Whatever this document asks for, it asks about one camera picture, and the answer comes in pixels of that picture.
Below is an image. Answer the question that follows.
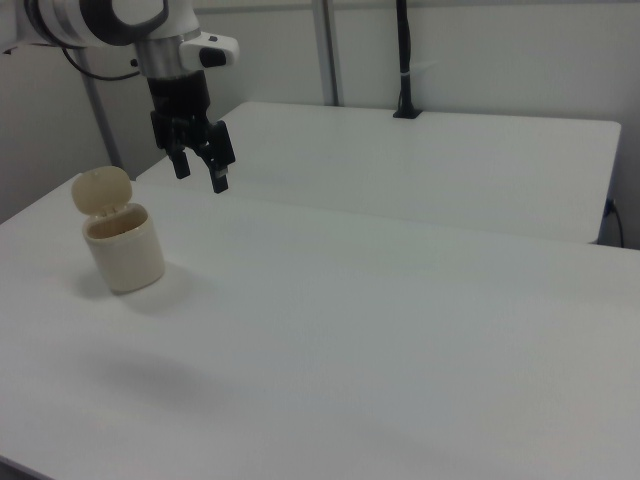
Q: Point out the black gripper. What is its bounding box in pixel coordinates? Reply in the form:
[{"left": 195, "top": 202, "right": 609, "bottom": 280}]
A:
[{"left": 147, "top": 71, "right": 237, "bottom": 195}]

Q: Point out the beige lidded trash bin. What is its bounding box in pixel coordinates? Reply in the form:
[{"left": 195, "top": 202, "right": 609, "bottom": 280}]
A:
[{"left": 70, "top": 165, "right": 167, "bottom": 296}]

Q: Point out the white side table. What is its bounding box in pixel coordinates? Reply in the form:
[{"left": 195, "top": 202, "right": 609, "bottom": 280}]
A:
[{"left": 135, "top": 101, "right": 623, "bottom": 246}]

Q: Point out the black table clamp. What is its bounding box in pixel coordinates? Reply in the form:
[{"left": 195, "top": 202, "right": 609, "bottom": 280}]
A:
[{"left": 392, "top": 0, "right": 424, "bottom": 120}]

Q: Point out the grey metal frame post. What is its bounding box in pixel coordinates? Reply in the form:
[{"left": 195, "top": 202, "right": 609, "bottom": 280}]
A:
[
  {"left": 311, "top": 0, "right": 347, "bottom": 108},
  {"left": 81, "top": 49, "right": 124, "bottom": 169}
]

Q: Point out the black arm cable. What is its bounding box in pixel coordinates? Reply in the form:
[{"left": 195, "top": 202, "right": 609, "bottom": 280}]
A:
[{"left": 59, "top": 45, "right": 142, "bottom": 83}]

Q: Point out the black power cable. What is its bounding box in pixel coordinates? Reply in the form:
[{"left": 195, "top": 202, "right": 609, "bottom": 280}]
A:
[{"left": 603, "top": 197, "right": 627, "bottom": 247}]

